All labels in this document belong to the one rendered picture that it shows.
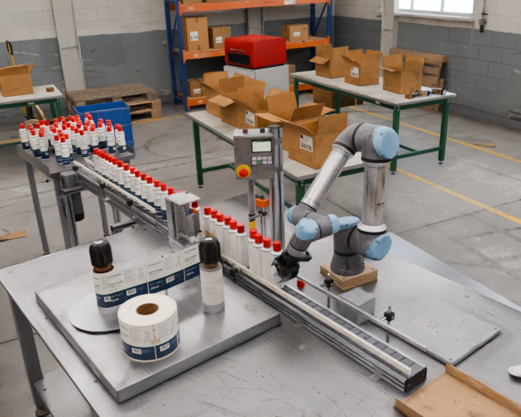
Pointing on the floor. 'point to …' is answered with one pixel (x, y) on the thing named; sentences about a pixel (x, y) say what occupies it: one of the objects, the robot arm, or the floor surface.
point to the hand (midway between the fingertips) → (283, 279)
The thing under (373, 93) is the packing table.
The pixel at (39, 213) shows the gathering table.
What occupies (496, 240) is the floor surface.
